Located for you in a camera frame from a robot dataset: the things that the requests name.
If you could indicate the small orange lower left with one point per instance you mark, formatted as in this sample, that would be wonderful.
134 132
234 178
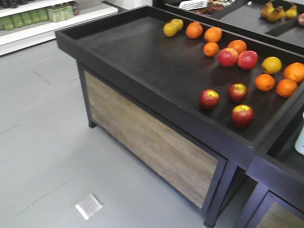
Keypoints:
264 82

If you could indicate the light blue plastic basket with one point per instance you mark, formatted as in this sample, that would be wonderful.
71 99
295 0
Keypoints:
299 143

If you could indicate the black wooden produce stand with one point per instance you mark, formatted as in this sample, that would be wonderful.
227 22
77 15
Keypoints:
144 88

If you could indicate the orange back middle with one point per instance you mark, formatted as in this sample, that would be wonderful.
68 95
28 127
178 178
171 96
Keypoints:
213 34

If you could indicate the yellow citrus back left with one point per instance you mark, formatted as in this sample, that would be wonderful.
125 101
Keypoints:
179 23

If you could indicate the white store shelving unit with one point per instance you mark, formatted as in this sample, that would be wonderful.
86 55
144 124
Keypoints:
27 36

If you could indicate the orange behind pink apples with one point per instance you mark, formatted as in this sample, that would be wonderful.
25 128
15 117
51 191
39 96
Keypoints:
239 45

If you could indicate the dark red apple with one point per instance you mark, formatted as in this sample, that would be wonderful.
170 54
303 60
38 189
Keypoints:
209 98
237 93
242 116

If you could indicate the black rear produce stand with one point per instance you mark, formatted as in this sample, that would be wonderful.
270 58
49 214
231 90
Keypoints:
243 18

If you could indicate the metal floor socket plate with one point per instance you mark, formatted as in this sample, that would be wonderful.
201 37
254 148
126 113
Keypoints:
89 206

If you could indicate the yellow citrus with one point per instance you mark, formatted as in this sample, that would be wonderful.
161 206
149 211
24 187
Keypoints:
170 29
179 23

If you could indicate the dark red apple front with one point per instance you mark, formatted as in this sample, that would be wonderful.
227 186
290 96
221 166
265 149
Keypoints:
242 116

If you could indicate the yellow citrus front left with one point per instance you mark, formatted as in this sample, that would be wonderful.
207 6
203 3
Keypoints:
170 29

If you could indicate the pink red apple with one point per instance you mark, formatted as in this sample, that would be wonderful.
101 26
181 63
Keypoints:
247 60
227 57

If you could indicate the small orange middle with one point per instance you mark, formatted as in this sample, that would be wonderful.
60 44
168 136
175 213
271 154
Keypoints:
210 49

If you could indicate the pink red apple right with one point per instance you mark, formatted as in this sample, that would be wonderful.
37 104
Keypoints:
247 60

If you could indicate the small orange lower right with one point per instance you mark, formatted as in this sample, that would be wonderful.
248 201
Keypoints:
286 87

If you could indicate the orange back left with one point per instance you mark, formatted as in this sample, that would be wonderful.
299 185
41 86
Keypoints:
194 30

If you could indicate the dark red apple left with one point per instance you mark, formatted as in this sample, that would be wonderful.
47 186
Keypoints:
209 98

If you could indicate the large orange right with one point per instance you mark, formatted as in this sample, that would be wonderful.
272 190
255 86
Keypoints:
295 72

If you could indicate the dark red apple back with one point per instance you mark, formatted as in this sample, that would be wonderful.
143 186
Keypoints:
237 93

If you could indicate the pink red apple left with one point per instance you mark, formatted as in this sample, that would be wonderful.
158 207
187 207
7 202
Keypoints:
227 57

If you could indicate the small orange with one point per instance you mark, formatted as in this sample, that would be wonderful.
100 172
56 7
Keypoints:
210 49
286 87
264 82

